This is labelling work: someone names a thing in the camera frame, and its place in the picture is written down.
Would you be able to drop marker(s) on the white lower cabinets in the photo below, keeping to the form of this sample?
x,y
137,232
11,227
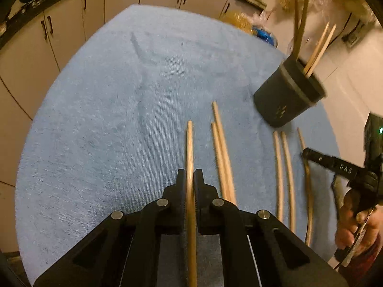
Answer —
x,y
24,50

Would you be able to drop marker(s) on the black chopstick holder cup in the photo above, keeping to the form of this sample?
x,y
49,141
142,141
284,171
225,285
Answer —
x,y
281,95

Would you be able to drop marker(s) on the person's right hand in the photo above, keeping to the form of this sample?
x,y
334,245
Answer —
x,y
348,234

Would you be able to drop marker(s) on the blue table cloth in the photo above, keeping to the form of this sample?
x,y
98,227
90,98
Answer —
x,y
119,125

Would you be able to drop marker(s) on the blue plastic bag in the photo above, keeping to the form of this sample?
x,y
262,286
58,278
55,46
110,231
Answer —
x,y
264,35

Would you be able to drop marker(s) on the black kitchen countertop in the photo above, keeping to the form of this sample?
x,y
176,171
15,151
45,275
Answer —
x,y
18,27

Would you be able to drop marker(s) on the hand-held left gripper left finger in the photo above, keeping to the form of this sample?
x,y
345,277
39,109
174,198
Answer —
x,y
181,185

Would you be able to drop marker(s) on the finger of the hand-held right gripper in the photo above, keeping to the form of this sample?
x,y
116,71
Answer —
x,y
329,163

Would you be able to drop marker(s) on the yellow plastic bag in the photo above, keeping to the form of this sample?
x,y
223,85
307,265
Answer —
x,y
239,21

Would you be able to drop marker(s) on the person's right forearm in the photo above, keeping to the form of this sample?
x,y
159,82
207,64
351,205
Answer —
x,y
368,270

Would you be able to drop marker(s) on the single wooden chopstick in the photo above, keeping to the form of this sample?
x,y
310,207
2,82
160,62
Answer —
x,y
190,143
308,203

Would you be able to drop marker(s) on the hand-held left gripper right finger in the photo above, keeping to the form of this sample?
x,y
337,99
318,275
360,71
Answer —
x,y
201,185

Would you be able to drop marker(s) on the bunch of wooden chopsticks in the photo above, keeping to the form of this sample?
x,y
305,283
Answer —
x,y
222,143

